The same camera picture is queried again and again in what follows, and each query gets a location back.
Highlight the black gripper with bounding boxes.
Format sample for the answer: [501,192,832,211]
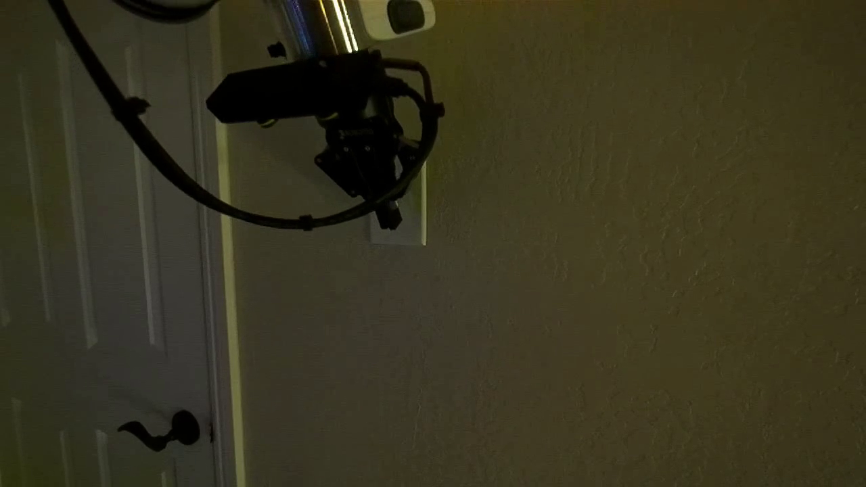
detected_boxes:
[310,115,420,232]

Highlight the white door frame trim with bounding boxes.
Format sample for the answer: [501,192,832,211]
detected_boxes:
[205,0,249,487]

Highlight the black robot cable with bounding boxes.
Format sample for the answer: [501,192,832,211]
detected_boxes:
[46,0,445,232]

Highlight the black lever door handle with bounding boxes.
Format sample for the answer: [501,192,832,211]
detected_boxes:
[117,408,205,454]

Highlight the white panelled door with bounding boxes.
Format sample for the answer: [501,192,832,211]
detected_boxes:
[0,0,219,487]

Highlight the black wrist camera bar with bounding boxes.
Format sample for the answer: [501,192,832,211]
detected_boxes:
[202,50,389,127]

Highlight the white light switch plate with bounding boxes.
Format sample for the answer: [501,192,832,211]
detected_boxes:
[366,159,431,249]

